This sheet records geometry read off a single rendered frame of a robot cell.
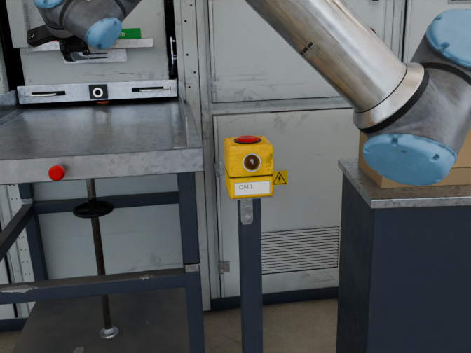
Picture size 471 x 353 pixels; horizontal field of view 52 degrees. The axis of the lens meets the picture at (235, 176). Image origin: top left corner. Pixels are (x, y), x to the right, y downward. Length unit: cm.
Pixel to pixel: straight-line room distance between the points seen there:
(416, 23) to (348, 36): 111
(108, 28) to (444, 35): 76
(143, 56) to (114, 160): 75
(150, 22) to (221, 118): 41
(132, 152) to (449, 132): 63
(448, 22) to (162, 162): 63
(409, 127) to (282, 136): 99
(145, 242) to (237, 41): 81
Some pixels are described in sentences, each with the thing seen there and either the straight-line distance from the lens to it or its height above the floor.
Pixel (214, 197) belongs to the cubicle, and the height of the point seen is 49.
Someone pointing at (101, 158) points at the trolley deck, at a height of 84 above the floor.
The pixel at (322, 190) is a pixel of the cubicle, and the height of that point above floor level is 49.
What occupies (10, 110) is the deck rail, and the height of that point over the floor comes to 86.
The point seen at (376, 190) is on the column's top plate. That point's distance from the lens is 110.
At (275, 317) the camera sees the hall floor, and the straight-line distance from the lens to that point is 200.
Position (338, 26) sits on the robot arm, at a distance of 81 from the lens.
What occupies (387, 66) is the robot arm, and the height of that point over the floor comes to 103.
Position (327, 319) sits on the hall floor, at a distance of 200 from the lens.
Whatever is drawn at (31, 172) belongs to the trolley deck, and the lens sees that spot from 113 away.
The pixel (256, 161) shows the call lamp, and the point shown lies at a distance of 85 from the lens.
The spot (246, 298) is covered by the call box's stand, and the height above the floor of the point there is 59.
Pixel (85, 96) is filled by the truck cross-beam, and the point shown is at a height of 88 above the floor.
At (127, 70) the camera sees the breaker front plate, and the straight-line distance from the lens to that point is 178.
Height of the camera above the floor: 110
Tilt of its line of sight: 17 degrees down
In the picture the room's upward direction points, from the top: 2 degrees counter-clockwise
